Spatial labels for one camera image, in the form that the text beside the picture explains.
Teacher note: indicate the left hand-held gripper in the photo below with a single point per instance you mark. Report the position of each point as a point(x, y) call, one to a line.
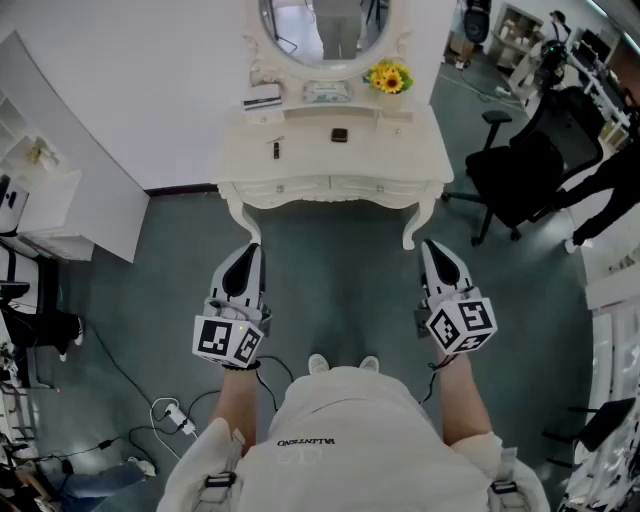
point(215, 337)

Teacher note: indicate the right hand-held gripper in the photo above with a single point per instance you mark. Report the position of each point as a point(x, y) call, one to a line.
point(462, 325)

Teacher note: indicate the small black stick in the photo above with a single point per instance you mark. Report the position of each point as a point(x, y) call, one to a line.
point(275, 150)

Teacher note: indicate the white dressing table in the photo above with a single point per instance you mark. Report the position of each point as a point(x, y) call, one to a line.
point(310, 160)

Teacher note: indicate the small white drawer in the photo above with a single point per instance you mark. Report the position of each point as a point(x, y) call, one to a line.
point(264, 119)
point(397, 131)

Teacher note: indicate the small dark square box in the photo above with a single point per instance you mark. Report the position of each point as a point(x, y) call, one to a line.
point(339, 135)

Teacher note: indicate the person's right forearm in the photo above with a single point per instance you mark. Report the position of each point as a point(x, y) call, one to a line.
point(462, 400)

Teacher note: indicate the person's left forearm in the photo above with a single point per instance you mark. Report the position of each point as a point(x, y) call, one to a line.
point(235, 400)

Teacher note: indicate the wide white dresser drawer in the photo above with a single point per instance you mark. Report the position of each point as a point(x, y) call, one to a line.
point(380, 186)
point(280, 188)

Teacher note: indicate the person's right white shoe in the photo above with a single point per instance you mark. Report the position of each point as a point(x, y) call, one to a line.
point(369, 364)

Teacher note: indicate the black office chair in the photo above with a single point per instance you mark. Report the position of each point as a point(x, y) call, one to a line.
point(525, 165)

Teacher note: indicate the white power strip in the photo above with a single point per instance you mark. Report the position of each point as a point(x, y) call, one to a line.
point(180, 419)

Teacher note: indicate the person's white t-shirt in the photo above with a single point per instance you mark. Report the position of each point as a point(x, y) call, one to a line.
point(350, 440)

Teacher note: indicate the yellow sunflowers in white pot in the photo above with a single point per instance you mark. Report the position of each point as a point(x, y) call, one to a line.
point(390, 82)

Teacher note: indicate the white wet wipes packet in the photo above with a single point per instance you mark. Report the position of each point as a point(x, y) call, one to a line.
point(327, 92)

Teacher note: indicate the small black chair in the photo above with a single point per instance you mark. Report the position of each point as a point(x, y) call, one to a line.
point(595, 430)

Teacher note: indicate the white machine with black trim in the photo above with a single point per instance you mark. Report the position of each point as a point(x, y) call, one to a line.
point(12, 205)

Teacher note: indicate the light wooden shelf unit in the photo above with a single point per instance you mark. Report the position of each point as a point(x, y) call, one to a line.
point(515, 35)

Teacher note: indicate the oval mirror with white frame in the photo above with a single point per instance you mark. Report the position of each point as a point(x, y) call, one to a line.
point(325, 30)

